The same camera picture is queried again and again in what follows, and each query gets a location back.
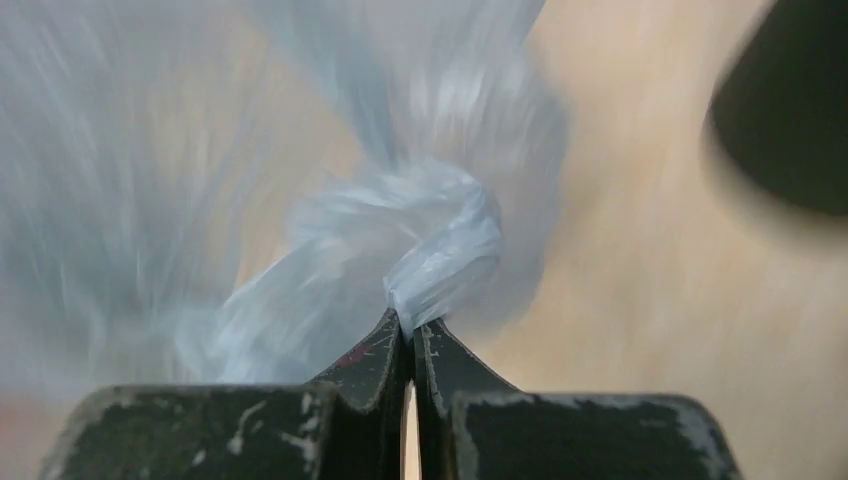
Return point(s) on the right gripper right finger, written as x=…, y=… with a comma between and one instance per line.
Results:
x=473, y=424

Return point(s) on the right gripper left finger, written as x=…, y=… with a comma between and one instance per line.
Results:
x=346, y=423

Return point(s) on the light blue plastic trash bag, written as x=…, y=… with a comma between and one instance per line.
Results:
x=235, y=191

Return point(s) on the black plastic trash bin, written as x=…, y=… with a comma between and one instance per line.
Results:
x=780, y=113

